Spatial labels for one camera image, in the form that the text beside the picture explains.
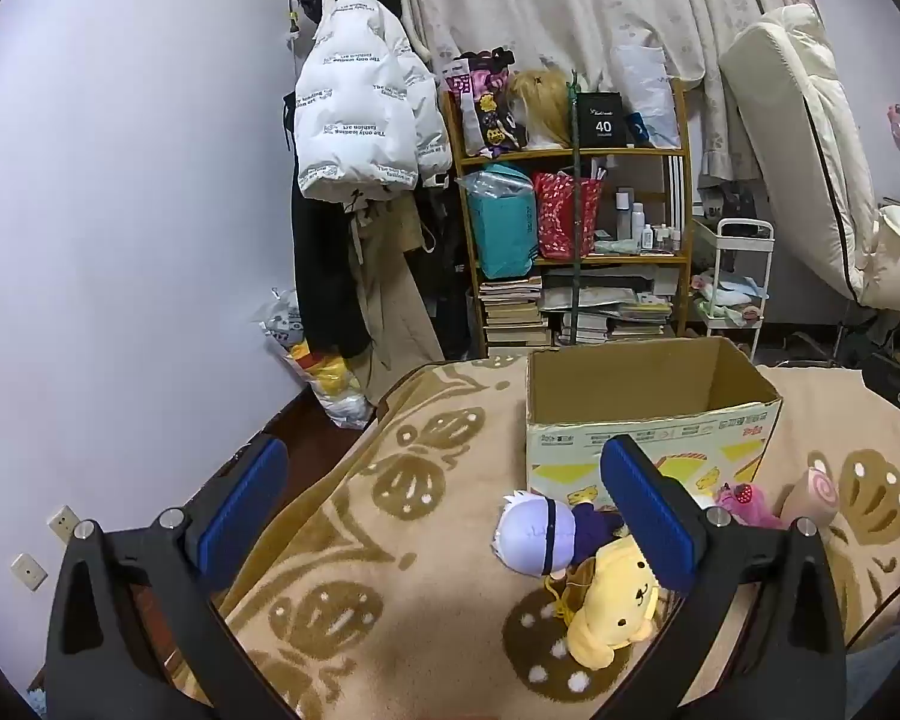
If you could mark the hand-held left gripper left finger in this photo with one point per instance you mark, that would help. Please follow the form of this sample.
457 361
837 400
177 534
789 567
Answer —
244 510

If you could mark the white-haired doll plush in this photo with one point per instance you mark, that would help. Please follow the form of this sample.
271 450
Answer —
532 532

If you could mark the blond wig on head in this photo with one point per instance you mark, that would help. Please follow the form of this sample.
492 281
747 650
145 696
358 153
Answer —
540 101

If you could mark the yellow dog plush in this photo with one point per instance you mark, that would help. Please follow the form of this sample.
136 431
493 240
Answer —
607 607

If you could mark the beige printed blanket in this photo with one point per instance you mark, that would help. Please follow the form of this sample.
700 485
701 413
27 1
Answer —
420 540

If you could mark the green pole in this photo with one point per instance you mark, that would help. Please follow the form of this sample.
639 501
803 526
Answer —
572 240

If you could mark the white wall outlet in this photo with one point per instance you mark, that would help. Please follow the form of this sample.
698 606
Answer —
64 523
28 571

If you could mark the beige hanging coat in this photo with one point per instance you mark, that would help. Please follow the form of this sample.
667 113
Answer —
390 315

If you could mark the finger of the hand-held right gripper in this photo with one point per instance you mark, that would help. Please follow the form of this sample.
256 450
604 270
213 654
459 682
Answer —
896 382

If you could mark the pile of magazines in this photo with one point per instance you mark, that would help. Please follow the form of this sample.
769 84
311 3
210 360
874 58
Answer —
615 307

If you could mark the black box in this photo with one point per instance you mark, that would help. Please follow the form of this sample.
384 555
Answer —
604 124

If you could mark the wooden shelf unit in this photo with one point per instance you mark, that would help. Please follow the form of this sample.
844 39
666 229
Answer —
570 153

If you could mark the red gift bag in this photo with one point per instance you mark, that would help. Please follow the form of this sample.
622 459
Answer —
562 217

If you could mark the stack of old books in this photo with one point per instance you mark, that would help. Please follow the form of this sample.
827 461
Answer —
514 315

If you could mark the pale floral curtain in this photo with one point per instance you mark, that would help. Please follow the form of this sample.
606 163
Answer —
570 0

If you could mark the dark hanging clothes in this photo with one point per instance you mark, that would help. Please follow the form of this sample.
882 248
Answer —
442 277

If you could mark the white folded mattress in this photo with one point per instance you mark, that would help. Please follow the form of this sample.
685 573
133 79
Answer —
795 127

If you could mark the pastel folded cloths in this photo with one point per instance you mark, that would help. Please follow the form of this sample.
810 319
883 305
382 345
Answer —
727 292

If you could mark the teal bag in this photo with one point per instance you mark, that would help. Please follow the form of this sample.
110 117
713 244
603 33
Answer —
502 232

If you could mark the printed cardboard box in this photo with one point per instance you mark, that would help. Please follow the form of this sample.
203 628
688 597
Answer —
645 382

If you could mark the pink bear plush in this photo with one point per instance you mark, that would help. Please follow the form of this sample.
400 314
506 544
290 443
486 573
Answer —
750 506

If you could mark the white puffer jacket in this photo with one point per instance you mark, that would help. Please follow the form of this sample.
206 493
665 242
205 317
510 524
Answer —
360 90

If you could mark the pink swirl roll plush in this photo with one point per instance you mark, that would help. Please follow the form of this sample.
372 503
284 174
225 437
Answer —
814 491

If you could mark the purple printed bag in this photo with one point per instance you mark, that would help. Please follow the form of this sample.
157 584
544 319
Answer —
487 112

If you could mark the plastic bag of toys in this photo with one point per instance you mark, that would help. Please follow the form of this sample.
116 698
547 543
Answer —
330 390

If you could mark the group of cosmetic bottles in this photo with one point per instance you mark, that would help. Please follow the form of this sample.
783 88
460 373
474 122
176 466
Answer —
637 225

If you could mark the white plastic bag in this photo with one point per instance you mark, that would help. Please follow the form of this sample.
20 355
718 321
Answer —
645 82

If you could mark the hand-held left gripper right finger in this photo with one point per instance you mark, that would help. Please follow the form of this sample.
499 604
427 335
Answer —
645 514

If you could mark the white trolley cart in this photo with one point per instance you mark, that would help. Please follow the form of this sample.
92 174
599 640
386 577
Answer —
742 225

